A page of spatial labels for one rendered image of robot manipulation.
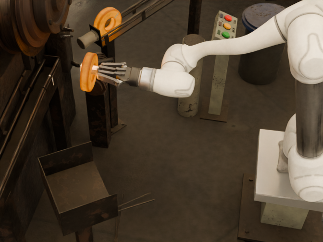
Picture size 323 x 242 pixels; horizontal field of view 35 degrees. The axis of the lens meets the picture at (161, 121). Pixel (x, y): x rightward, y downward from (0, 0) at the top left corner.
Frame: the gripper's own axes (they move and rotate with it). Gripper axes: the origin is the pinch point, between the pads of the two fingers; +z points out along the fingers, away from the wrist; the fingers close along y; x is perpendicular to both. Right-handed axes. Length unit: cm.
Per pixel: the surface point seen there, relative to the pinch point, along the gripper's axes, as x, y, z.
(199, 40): -31, 71, -39
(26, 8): 30.4, -9.5, 18.6
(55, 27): 17.8, -0.6, 12.1
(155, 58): -84, 115, -11
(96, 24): -11.6, 44.7, 9.3
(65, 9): 17.5, 11.8, 12.4
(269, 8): -38, 124, -76
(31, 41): 15.7, -8.3, 18.8
